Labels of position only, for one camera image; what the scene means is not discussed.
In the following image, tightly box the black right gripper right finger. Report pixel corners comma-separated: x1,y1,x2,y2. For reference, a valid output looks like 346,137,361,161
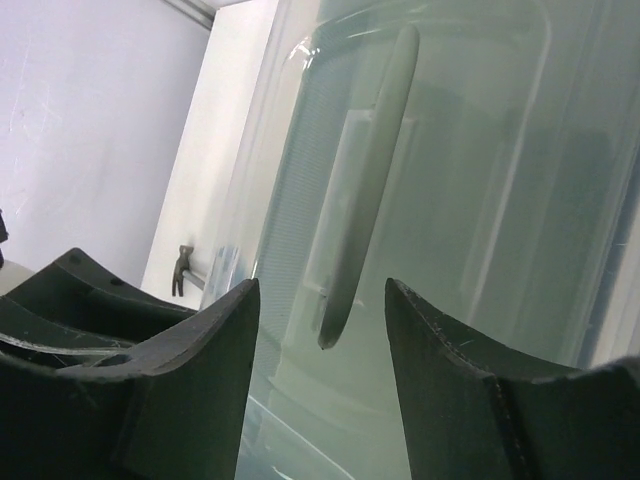
385,279,639,479

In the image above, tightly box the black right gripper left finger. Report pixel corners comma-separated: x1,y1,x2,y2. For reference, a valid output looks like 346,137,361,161
1,280,260,479

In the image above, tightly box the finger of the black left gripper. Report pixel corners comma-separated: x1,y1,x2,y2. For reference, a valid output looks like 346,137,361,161
5,248,195,342
1,329,135,372

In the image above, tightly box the small black claw hammer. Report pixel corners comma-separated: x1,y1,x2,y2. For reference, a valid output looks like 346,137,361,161
171,245,205,297

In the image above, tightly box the green plastic tool box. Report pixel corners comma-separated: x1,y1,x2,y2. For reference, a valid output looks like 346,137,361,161
197,0,640,480

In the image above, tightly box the left aluminium frame post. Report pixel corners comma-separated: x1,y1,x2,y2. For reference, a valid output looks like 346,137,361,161
163,0,245,30

